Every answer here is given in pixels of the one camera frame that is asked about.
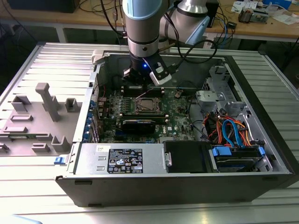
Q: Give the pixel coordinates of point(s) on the blue box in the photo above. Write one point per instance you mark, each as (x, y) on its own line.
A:
(278, 3)

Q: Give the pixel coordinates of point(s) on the green motherboard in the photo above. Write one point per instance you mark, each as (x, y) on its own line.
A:
(175, 121)

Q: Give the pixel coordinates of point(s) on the grey metal box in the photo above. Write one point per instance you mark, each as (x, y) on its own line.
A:
(259, 17)

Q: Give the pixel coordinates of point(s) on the black PC case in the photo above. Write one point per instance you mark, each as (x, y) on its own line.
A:
(163, 191)

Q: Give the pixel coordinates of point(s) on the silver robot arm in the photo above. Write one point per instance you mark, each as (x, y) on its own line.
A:
(142, 25)

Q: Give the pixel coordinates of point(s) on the grey parts rack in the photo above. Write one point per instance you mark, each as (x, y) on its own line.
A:
(35, 126)

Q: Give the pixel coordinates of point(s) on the wooden desk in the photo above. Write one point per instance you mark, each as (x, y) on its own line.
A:
(257, 29)

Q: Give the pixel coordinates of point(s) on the black RAM stick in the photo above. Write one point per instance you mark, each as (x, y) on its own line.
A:
(151, 114)
(161, 119)

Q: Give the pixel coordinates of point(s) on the CPU socket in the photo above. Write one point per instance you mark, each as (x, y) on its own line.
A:
(134, 105)

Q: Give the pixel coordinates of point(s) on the copper heat sink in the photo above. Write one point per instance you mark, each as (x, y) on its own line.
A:
(245, 16)

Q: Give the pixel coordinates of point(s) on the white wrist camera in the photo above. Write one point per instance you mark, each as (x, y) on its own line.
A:
(161, 74)

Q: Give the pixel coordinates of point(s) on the beige case bracket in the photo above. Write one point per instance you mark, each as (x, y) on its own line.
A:
(98, 56)

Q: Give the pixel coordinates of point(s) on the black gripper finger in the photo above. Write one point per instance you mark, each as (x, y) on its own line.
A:
(149, 86)
(133, 75)

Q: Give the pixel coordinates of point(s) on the black graphics card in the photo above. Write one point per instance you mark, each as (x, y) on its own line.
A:
(137, 127)

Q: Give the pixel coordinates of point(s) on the silver power supply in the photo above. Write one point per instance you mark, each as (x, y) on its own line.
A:
(93, 158)

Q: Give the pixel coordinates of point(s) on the black computer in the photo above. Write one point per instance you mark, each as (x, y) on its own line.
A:
(42, 5)

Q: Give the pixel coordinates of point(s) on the hard disk in blue carrier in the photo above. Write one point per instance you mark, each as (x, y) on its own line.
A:
(236, 161)

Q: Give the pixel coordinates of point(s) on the black RAM slot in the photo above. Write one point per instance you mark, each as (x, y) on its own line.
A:
(158, 88)
(158, 94)

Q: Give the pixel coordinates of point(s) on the silver CPU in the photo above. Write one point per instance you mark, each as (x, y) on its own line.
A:
(150, 104)

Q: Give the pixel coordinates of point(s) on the small black adapter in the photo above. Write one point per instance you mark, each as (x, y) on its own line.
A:
(232, 25)

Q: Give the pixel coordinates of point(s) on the white paper sheet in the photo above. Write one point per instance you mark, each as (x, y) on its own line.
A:
(287, 19)

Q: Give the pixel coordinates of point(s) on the round coin battery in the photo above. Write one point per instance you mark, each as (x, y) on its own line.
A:
(177, 94)

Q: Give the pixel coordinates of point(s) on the tall black box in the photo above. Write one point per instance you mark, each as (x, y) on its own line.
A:
(213, 14)

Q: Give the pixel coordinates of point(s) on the blue case latch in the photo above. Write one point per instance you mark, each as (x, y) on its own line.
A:
(58, 160)

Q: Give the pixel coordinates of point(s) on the silver metal drive cage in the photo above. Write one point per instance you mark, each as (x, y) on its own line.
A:
(210, 98)

